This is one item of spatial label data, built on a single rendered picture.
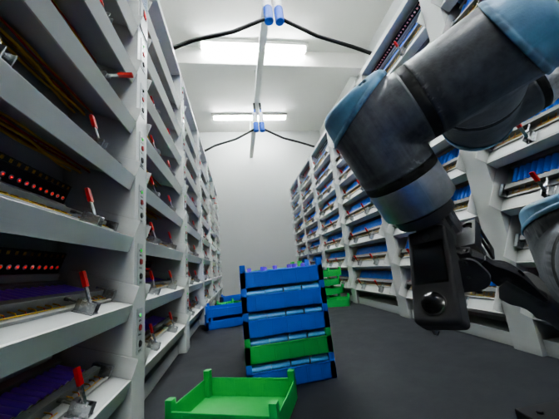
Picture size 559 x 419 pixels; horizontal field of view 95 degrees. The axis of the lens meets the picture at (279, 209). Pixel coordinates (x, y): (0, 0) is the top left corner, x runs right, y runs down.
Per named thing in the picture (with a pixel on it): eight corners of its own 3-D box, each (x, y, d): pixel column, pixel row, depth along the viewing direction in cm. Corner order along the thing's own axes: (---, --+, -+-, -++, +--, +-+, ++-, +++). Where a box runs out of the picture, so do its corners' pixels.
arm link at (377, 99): (388, 55, 25) (307, 120, 30) (453, 161, 26) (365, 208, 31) (387, 67, 33) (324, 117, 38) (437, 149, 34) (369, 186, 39)
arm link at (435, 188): (432, 174, 26) (355, 208, 33) (457, 213, 27) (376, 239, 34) (442, 149, 33) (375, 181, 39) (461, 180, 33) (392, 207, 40)
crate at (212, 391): (298, 397, 76) (294, 367, 77) (279, 445, 57) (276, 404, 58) (207, 396, 83) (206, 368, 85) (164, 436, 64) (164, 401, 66)
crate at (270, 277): (309, 278, 112) (307, 259, 114) (324, 279, 93) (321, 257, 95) (240, 285, 107) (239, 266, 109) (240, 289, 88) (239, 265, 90)
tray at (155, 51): (178, 110, 161) (185, 91, 165) (143, 18, 103) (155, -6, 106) (145, 100, 159) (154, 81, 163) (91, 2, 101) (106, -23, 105)
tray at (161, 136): (180, 165, 153) (187, 145, 157) (142, 101, 95) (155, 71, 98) (145, 155, 151) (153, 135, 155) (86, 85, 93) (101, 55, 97)
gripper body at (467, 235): (499, 253, 35) (454, 179, 34) (504, 296, 29) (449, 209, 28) (440, 263, 40) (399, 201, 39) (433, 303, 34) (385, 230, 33)
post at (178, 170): (190, 347, 141) (183, 81, 177) (186, 352, 132) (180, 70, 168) (150, 353, 137) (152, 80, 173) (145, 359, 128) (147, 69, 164)
